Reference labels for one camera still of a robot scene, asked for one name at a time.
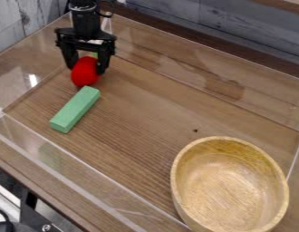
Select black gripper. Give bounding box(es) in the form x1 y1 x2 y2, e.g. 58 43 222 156
55 27 116 75

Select red plush strawberry toy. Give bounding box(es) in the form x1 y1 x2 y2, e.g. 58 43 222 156
72 56 100 87

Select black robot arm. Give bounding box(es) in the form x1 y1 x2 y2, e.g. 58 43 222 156
55 0 118 74

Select green rectangular block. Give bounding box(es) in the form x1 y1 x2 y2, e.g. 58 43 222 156
50 86 100 133

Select wooden oval bowl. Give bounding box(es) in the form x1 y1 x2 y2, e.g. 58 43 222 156
171 136 290 232

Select clear acrylic corner bracket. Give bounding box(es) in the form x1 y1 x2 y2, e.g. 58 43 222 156
100 12 114 34

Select clear acrylic enclosure wall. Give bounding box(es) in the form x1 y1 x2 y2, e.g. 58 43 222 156
0 16 299 232

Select black metal table frame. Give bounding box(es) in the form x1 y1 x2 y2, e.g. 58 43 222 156
20 189 78 232

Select black cable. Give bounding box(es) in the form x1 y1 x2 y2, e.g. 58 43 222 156
0 208 16 232

